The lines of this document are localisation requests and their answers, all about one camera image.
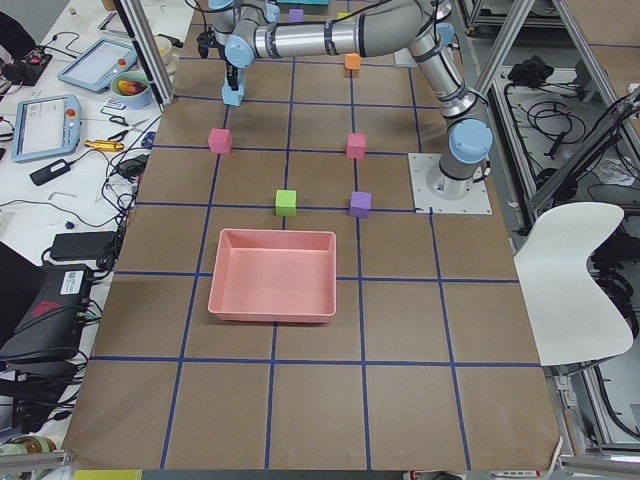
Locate magenta block near base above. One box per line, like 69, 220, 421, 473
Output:
345, 133, 367, 159

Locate aluminium frame post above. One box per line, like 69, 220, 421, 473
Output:
114, 0, 174, 106

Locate purple block right side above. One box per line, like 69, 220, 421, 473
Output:
288, 8, 304, 23

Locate purple block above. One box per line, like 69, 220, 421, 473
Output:
288, 8, 304, 23
348, 191, 372, 218

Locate pink plastic bin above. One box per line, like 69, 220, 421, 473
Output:
208, 228, 337, 324

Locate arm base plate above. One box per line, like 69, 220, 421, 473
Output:
407, 153, 492, 215

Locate scissors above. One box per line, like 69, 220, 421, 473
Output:
107, 119, 147, 143

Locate orange block near base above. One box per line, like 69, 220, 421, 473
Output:
344, 53, 362, 71

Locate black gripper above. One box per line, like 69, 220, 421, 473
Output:
196, 28, 245, 93

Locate cyan plastic bin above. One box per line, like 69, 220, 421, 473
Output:
282, 0, 330, 6

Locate teach pendant tablet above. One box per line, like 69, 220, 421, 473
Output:
11, 94, 81, 163
57, 38, 138, 93

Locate black computer case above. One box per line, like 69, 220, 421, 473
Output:
1, 264, 93, 366

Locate green foam block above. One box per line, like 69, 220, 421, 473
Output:
275, 189, 297, 217

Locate white bowl with lemon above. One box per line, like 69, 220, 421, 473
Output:
154, 35, 173, 65

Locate light blue block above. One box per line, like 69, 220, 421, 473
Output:
221, 79, 245, 107

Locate white chair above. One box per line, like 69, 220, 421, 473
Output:
514, 202, 633, 367

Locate purple block left side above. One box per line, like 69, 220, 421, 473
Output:
348, 191, 372, 218

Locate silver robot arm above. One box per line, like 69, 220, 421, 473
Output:
208, 0, 280, 35
197, 0, 493, 200

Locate red block left far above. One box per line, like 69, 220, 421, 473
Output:
208, 128, 233, 154

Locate black power adapter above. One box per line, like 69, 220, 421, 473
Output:
30, 159, 72, 186

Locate green bowl with fruit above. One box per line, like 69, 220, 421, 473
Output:
110, 71, 153, 109

